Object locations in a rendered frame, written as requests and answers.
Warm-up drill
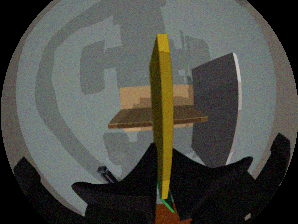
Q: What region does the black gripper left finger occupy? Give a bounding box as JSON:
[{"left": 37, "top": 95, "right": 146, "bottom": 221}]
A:
[{"left": 72, "top": 143, "right": 158, "bottom": 224}]

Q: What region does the yellow board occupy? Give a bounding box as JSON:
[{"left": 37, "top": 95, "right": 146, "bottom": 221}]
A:
[{"left": 149, "top": 34, "right": 174, "bottom": 200}]

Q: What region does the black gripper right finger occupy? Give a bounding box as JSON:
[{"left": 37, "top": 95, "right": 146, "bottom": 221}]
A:
[{"left": 169, "top": 148, "right": 253, "bottom": 221}]

